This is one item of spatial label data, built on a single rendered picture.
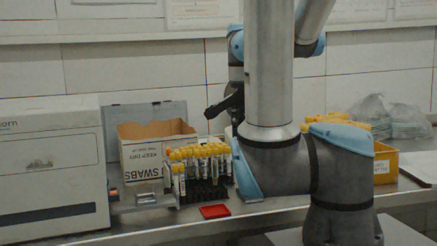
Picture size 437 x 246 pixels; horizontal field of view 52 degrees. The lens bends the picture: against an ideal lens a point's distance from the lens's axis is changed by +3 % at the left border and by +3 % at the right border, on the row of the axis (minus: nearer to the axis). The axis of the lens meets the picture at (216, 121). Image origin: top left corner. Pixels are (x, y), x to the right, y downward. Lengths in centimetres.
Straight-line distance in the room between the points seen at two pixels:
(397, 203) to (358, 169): 52
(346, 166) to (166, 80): 102
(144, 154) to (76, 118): 38
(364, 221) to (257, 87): 32
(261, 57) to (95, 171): 52
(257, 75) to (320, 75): 118
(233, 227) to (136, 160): 41
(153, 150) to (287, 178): 66
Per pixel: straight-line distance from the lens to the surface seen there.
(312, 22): 96
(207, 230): 112
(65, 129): 105
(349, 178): 82
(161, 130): 165
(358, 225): 86
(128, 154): 137
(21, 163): 107
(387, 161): 137
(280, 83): 74
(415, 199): 137
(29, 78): 169
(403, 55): 212
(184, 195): 121
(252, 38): 73
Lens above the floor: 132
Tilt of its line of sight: 11 degrees down
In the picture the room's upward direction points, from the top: 2 degrees counter-clockwise
